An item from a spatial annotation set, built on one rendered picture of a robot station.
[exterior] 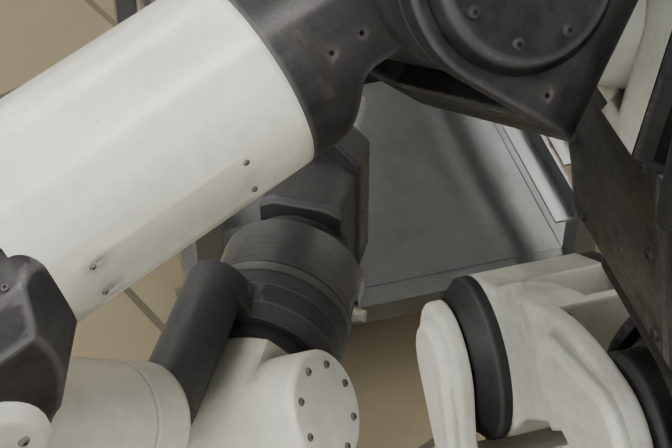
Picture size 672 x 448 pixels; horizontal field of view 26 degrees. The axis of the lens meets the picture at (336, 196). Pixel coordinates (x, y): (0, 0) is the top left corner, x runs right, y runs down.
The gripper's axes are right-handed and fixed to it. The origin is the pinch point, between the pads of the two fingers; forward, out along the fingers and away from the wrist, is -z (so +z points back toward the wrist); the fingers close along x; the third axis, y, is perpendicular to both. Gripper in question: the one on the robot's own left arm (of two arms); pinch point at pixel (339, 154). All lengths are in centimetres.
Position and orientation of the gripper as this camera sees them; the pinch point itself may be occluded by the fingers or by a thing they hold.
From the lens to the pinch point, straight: 96.2
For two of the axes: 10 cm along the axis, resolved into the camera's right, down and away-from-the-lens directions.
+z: -2.5, 6.7, -7.0
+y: -9.7, -1.7, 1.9
